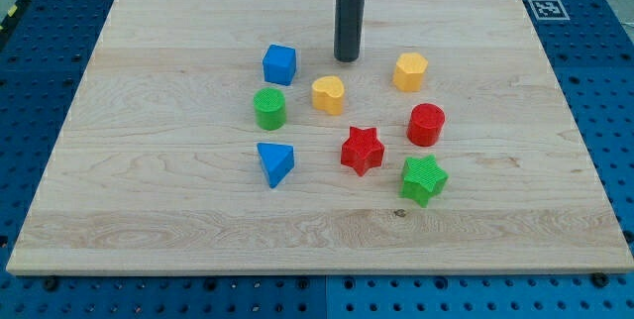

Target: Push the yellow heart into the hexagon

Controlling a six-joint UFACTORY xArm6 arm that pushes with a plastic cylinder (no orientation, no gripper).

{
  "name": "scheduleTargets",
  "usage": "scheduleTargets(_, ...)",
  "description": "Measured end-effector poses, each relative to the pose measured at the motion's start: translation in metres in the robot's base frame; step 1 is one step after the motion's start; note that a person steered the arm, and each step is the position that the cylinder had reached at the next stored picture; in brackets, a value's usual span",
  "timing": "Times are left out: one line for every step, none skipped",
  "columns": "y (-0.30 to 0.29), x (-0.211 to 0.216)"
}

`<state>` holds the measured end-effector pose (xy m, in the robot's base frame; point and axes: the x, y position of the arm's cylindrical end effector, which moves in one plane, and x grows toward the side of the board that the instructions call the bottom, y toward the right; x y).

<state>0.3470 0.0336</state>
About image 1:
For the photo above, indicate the blue triangle block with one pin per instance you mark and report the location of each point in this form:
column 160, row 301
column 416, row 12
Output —
column 277, row 161

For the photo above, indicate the blue cube block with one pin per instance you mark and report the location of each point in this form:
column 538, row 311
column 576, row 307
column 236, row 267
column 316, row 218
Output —
column 279, row 64

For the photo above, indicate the wooden board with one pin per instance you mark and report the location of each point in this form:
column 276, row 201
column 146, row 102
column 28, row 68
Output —
column 156, row 169

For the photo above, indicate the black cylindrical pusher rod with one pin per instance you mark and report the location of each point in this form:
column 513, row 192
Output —
column 348, row 29

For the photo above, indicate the green cylinder block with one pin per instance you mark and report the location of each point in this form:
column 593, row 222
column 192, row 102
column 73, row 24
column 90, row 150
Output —
column 269, row 105

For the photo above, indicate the green star block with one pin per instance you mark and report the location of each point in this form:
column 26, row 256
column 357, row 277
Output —
column 422, row 179

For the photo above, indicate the red star block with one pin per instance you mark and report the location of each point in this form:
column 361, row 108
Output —
column 362, row 150

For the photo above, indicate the yellow hexagon block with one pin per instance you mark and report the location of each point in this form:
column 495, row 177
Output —
column 409, row 72

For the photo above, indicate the white fiducial marker tag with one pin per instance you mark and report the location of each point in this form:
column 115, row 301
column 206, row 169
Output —
column 548, row 10

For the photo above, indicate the yellow heart block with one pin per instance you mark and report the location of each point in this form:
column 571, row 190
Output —
column 328, row 94

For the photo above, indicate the red cylinder block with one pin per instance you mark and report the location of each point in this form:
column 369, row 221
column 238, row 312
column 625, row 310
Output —
column 425, row 125

